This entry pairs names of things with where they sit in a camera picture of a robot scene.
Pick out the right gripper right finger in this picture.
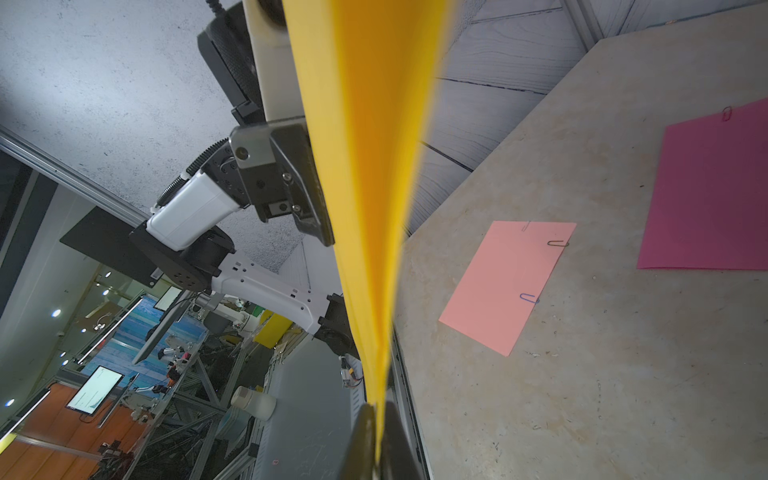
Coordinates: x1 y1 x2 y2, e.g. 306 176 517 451
380 402 425 480

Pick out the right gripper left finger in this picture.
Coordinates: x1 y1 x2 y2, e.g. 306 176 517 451
338 413 376 480

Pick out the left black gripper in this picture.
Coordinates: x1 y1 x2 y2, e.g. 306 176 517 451
229 116 335 246

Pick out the yellow paper sheet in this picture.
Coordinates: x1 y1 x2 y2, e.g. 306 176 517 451
284 1 454 437

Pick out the magenta paper sheet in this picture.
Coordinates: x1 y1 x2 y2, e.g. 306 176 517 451
637 100 767 271

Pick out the blue paperclip on pink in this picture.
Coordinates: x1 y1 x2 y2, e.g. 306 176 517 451
519 293 539 304

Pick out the salmon pink paper sheet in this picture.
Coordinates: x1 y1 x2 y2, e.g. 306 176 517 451
439 221 577 356

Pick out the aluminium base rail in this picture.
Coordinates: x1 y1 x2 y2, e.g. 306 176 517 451
251 335 365 479

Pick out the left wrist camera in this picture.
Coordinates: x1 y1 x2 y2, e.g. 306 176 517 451
146 172 241 251

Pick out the left aluminium frame post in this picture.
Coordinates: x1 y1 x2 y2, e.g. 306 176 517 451
1 126 148 227

